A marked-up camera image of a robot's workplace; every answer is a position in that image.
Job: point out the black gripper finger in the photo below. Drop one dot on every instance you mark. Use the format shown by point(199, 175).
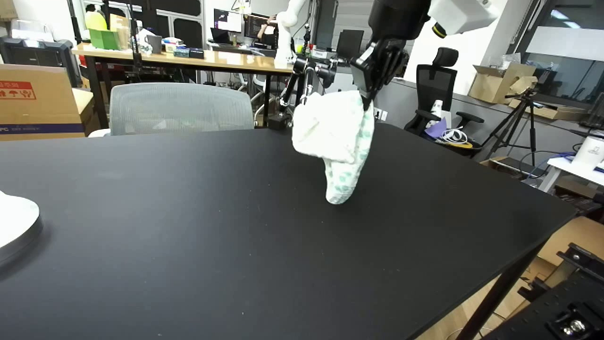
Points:
point(391, 64)
point(365, 69)

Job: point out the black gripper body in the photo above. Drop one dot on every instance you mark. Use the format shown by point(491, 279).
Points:
point(399, 20)

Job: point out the white green patterned cloth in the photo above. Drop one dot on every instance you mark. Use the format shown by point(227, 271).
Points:
point(336, 135)

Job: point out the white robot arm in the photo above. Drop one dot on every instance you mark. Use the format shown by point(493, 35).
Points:
point(467, 14)

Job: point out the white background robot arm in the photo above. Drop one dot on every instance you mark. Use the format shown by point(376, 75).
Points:
point(291, 30)

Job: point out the purple cloth bundle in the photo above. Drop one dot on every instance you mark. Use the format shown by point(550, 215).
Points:
point(436, 130)

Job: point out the black computer monitor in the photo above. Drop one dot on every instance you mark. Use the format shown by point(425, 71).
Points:
point(348, 47)

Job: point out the black office chair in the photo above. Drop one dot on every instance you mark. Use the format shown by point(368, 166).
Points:
point(436, 86)

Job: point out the white spray bottle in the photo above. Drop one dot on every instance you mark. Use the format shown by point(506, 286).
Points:
point(438, 111)

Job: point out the open cardboard box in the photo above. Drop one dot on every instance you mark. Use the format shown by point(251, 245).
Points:
point(497, 84)

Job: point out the wooden desk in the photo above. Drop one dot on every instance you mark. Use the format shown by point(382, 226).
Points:
point(214, 62)

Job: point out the grey mesh chair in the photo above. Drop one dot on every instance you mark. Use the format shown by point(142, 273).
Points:
point(180, 109)

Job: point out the white side table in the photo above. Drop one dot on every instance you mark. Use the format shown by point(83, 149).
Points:
point(576, 169)

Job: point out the flat cardboard sheet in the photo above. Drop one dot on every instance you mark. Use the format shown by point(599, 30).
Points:
point(563, 249)

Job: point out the green yellow container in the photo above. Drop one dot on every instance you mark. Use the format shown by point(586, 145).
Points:
point(102, 35)

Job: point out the black printer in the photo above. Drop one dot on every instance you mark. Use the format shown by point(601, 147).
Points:
point(34, 52)

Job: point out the large brown cardboard box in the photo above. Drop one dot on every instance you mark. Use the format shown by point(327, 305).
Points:
point(31, 101)

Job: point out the white round plate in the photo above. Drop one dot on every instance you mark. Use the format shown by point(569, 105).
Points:
point(14, 220)

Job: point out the black camera tripod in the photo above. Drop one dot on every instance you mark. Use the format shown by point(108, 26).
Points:
point(514, 124)

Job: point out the black metal equipment frame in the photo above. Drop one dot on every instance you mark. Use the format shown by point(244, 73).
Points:
point(559, 309)

